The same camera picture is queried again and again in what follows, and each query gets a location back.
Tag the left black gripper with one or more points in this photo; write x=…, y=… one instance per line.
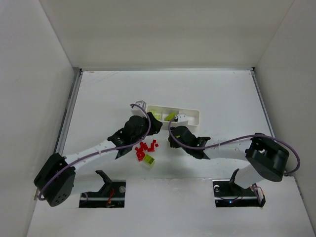
x=153, y=124

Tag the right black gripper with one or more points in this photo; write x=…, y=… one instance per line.
x=174, y=133

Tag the lime green 2x4 lego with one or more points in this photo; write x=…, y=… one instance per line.
x=171, y=117

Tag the white three-compartment tray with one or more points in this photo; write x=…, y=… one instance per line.
x=193, y=116

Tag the lime green 2x2 lego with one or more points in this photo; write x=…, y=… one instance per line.
x=156, y=114

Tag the lime green long lego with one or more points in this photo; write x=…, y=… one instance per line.
x=149, y=160

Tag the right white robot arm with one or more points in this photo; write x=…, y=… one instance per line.
x=266, y=158

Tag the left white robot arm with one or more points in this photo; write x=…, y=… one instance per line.
x=56, y=178

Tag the red lego pile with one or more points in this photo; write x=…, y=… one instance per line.
x=143, y=148

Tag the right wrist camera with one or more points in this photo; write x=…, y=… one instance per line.
x=182, y=118

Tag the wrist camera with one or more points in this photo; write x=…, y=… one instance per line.
x=182, y=118
x=142, y=104

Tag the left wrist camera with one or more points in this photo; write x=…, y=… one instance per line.
x=142, y=104

